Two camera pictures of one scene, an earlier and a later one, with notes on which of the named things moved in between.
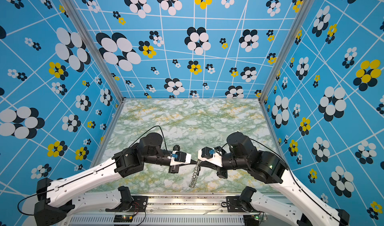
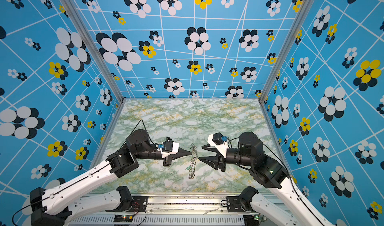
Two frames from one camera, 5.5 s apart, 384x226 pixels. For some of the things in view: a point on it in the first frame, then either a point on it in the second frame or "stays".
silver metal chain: x=195 y=174 → x=192 y=168
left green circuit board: x=123 y=218 stays
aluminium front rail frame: x=162 y=210 stays
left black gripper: x=175 y=169 → x=182 y=152
